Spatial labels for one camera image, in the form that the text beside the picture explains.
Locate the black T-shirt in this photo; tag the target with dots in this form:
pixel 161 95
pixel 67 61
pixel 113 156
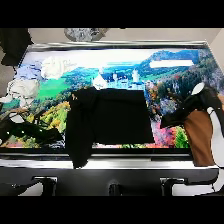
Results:
pixel 116 116

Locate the pale blue garment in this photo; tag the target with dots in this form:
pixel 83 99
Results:
pixel 28 72

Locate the black garment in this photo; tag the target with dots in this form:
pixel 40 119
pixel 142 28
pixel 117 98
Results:
pixel 13 43

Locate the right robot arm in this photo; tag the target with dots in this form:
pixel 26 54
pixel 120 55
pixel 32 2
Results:
pixel 218 133

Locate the silver frame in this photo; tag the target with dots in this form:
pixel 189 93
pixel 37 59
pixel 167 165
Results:
pixel 110 164

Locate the brown garment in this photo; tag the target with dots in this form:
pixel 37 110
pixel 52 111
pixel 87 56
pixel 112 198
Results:
pixel 198 140

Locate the white grey garment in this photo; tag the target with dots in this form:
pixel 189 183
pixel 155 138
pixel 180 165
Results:
pixel 23 90

